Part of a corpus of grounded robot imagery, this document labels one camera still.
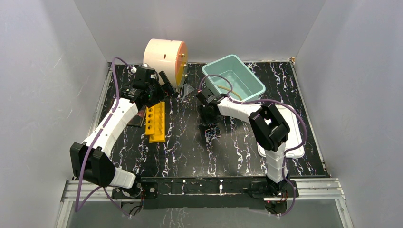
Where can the white cylindrical drum device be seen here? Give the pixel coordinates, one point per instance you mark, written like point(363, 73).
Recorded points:
point(170, 56)

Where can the clear plastic funnel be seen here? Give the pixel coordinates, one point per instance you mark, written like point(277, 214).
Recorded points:
point(185, 92)

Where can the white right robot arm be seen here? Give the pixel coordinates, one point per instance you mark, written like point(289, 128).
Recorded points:
point(269, 127)

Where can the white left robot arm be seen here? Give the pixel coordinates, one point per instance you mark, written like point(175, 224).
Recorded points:
point(91, 159)

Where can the aluminium frame rail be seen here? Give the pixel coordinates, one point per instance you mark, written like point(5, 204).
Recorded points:
point(307, 188)

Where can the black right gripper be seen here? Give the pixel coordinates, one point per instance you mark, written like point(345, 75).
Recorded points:
point(204, 119)

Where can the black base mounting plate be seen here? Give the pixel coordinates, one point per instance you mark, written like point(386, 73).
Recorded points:
point(206, 192)

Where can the white bin lid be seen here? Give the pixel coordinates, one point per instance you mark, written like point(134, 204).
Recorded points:
point(294, 136)

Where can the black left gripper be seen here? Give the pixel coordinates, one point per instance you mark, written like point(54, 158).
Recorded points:
point(161, 87)

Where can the teal plastic bin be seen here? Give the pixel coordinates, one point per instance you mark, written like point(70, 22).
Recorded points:
point(231, 71)

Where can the yellow test tube rack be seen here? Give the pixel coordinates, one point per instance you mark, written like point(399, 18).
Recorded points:
point(156, 123)

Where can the tan rubber tubing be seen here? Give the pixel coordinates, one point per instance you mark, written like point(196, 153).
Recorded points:
point(229, 90)

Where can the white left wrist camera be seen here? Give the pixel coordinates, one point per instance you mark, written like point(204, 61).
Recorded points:
point(135, 70)

